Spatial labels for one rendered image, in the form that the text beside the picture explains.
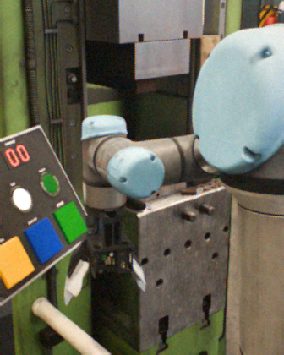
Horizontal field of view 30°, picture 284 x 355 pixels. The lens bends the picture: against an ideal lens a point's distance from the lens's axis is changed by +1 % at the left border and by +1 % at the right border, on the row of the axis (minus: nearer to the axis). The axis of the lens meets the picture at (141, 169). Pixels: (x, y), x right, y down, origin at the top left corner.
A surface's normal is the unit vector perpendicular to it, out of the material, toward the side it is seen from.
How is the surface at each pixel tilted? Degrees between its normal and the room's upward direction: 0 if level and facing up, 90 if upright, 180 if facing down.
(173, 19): 90
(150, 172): 90
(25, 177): 60
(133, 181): 90
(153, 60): 90
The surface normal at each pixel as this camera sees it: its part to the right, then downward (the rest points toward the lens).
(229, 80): -0.90, 0.00
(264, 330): -0.64, 0.20
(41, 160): 0.78, -0.36
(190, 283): 0.64, 0.24
